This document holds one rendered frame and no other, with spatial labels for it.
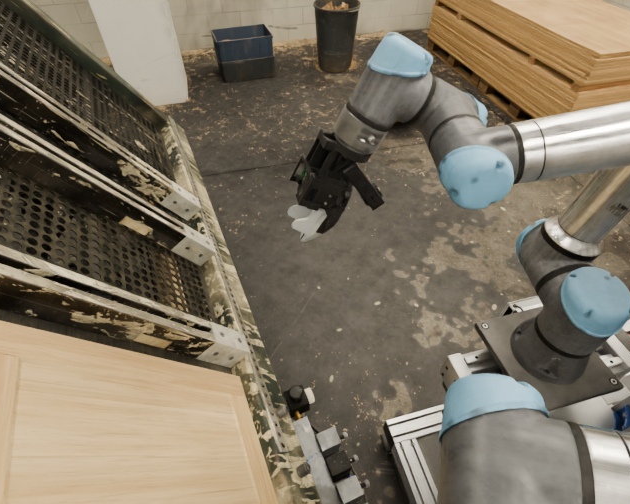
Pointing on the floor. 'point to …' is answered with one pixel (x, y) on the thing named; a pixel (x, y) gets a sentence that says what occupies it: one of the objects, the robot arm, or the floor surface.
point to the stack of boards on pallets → (545, 52)
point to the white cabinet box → (143, 47)
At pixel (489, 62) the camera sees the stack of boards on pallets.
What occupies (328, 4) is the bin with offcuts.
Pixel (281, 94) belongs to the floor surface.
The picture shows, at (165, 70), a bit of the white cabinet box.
